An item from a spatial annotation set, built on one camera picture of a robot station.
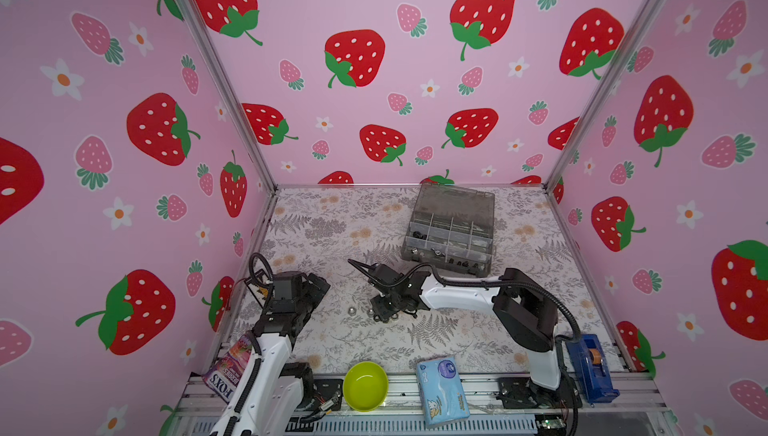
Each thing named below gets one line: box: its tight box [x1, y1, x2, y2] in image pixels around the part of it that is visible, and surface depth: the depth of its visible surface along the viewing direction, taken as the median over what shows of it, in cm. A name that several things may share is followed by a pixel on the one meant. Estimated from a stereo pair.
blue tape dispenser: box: [566, 334, 620, 405], surface depth 75 cm
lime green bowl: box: [343, 361, 389, 413], surface depth 76 cm
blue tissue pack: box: [416, 356, 471, 428], surface depth 70 cm
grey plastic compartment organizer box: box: [401, 183, 495, 277], surface depth 106 cm
